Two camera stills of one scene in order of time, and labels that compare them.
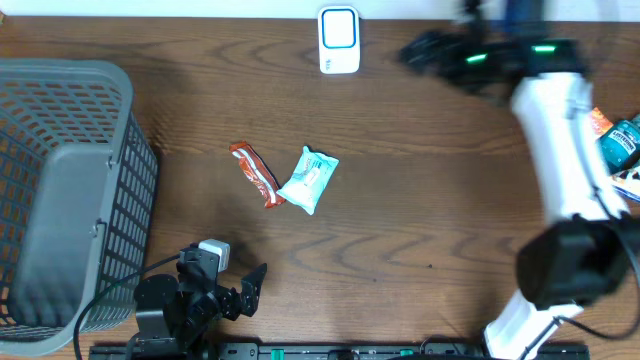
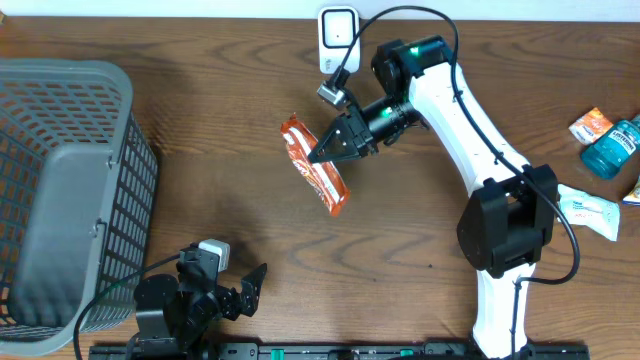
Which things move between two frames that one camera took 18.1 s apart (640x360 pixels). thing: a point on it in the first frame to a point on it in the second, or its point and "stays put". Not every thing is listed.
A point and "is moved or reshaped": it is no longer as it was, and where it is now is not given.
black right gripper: (448, 43) to (359, 143)
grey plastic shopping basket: (78, 195) stays put
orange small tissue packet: (599, 123) stays put
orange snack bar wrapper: (257, 172) to (323, 179)
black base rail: (342, 351) stays put
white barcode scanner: (339, 39) stays put
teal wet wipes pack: (310, 179) is moved or reshaped
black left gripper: (249, 296) stays put
